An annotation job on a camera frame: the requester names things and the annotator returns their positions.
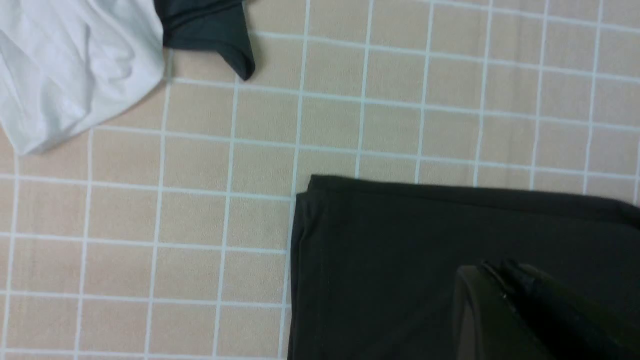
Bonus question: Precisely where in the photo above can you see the dark teal shirt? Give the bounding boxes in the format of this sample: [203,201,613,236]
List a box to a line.
[153,0,256,81]

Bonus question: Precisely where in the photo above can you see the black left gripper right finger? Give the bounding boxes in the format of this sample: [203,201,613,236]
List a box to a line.
[482,260,639,360]

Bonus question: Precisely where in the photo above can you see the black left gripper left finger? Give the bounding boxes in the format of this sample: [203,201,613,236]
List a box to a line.
[452,265,554,360]

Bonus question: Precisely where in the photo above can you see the beige grid mat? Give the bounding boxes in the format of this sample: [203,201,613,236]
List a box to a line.
[1,0,640,360]

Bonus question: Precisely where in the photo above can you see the gray long-sleeved shirt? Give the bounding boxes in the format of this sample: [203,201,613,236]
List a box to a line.
[287,175,640,360]

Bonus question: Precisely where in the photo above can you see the white shirt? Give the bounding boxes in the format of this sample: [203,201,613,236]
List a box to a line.
[0,0,165,155]

